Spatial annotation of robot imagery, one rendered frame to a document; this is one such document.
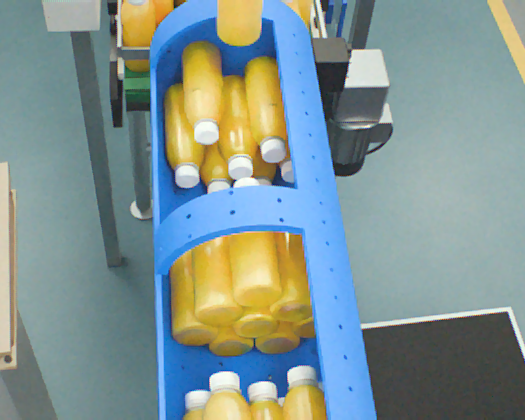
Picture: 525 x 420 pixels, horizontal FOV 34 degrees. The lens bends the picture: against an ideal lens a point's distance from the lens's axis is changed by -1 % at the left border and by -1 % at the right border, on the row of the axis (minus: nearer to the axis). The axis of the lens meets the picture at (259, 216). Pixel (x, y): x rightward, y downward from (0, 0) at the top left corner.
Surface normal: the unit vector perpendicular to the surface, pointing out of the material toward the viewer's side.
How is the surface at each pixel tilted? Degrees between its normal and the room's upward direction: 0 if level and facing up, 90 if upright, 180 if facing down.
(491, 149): 0
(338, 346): 37
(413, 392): 0
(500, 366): 0
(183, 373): 52
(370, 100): 90
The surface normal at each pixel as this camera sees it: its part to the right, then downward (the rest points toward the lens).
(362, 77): 0.06, -0.57
